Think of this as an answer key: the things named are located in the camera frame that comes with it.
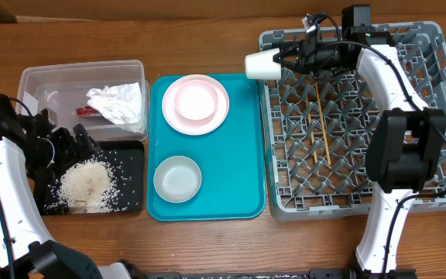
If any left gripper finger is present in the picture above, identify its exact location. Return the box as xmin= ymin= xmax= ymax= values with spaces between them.
xmin=73 ymin=124 xmax=101 ymax=159
xmin=54 ymin=128 xmax=76 ymax=167

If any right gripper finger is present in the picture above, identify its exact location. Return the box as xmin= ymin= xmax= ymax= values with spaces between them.
xmin=273 ymin=58 xmax=300 ymax=72
xmin=273 ymin=41 xmax=301 ymax=62

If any wooden chopstick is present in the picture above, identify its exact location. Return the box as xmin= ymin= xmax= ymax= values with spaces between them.
xmin=314 ymin=82 xmax=331 ymax=165
xmin=305 ymin=95 xmax=319 ymax=164

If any white cup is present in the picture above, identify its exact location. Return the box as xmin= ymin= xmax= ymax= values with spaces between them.
xmin=245 ymin=48 xmax=282 ymax=80

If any red snack wrapper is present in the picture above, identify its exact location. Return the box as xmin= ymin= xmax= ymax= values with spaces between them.
xmin=76 ymin=106 xmax=101 ymax=117

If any white rice pile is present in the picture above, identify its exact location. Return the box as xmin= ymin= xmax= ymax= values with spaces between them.
xmin=44 ymin=149 xmax=142 ymax=215

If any white napkin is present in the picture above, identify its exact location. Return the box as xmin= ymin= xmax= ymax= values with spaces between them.
xmin=86 ymin=82 xmax=142 ymax=125

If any grey bowl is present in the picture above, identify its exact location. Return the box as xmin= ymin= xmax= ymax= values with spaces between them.
xmin=153 ymin=156 xmax=202 ymax=203

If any pink plate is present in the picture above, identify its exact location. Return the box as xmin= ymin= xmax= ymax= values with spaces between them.
xmin=162 ymin=74 xmax=230 ymax=136

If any pink small bowl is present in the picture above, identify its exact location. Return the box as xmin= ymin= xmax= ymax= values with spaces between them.
xmin=175 ymin=80 xmax=218 ymax=121

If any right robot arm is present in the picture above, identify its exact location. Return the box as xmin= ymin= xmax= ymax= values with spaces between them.
xmin=271 ymin=5 xmax=446 ymax=278

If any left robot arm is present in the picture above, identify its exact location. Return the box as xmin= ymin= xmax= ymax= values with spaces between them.
xmin=0 ymin=94 xmax=140 ymax=278

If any grey dishwasher rack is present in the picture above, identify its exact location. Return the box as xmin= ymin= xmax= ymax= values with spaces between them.
xmin=258 ymin=21 xmax=446 ymax=221

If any black plastic tray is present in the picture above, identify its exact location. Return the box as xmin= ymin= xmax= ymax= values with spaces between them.
xmin=33 ymin=139 xmax=146 ymax=216

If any clear plastic bin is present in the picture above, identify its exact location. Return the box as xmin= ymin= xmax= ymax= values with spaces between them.
xmin=16 ymin=60 xmax=150 ymax=141

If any teal serving tray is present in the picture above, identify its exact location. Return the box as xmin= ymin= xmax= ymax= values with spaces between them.
xmin=146 ymin=74 xmax=266 ymax=222

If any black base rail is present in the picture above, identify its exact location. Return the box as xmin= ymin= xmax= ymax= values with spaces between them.
xmin=141 ymin=268 xmax=417 ymax=279

